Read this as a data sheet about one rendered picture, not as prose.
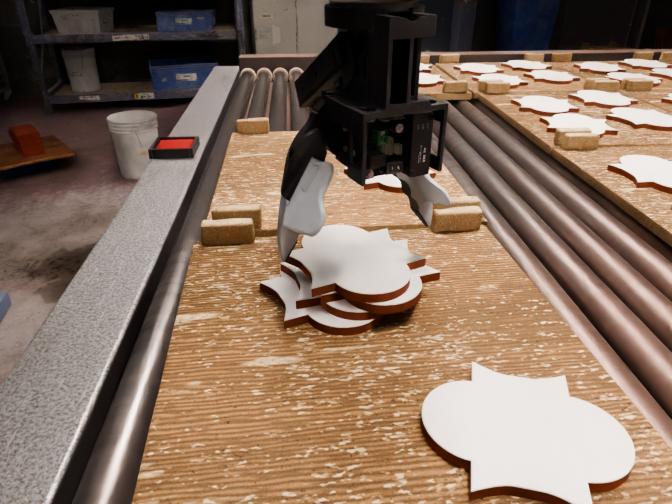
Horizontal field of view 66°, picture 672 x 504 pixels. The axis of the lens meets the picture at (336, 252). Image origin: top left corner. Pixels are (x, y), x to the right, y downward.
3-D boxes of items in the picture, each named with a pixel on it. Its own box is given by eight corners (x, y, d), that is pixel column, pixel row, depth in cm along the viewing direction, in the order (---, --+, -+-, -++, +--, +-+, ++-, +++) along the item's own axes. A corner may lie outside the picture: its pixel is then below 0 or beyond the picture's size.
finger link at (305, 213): (275, 275, 40) (339, 170, 38) (250, 241, 44) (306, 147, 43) (306, 287, 41) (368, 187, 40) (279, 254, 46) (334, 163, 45)
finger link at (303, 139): (272, 192, 41) (330, 94, 40) (265, 186, 43) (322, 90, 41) (317, 215, 44) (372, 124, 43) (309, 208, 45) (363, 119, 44)
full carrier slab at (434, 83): (327, 102, 125) (327, 83, 122) (318, 70, 160) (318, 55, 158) (471, 99, 127) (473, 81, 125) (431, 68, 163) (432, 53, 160)
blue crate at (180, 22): (156, 31, 470) (153, 12, 462) (165, 27, 503) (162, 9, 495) (213, 31, 473) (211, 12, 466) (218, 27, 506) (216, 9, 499)
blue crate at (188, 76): (153, 92, 483) (149, 67, 473) (151, 83, 518) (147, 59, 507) (221, 86, 502) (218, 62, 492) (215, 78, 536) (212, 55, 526)
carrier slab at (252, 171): (204, 243, 63) (202, 232, 62) (232, 140, 99) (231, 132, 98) (486, 232, 66) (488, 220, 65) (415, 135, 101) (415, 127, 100)
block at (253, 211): (211, 231, 62) (209, 210, 61) (213, 224, 64) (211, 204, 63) (262, 229, 63) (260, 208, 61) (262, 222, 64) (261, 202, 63)
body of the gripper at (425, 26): (357, 196, 38) (361, 13, 32) (309, 160, 44) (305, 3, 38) (444, 178, 41) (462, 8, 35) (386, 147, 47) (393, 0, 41)
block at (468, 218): (433, 234, 62) (435, 213, 60) (428, 227, 63) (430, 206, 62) (481, 231, 62) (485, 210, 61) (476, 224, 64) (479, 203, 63)
